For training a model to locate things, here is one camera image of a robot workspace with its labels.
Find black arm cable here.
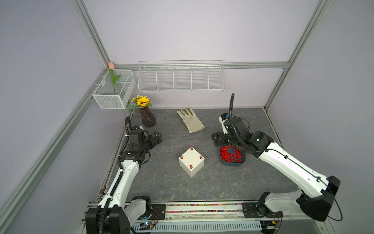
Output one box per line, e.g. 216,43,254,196
228,93,258,153
125,115,133,137

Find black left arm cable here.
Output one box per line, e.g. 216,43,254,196
125,115,133,137

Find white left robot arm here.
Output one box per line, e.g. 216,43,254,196
85,129,162,234

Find long white wire shelf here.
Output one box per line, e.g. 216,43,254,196
137,60,226,92

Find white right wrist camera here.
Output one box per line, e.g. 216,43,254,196
219,113,231,135

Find yellow sunflower bouquet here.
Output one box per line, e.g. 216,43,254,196
126,95,153,111

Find dark purple glass vase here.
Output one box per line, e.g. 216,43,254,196
139,107,156,128

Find white work glove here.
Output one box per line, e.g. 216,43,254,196
176,108,205,134

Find white vented cable duct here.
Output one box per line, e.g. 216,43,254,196
133,220,263,234

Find white metal box with screws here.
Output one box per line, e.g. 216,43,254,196
178,147,205,177

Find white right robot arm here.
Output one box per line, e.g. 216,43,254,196
212,113,340,222

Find dark blue tray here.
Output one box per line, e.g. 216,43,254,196
219,144,246,167

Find pink artificial tulip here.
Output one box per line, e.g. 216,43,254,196
108,61,121,95

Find pile of red sleeves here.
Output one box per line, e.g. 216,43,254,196
220,145,243,163

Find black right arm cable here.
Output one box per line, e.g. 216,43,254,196
228,93,258,153

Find small white wire basket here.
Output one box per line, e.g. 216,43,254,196
93,69,136,109

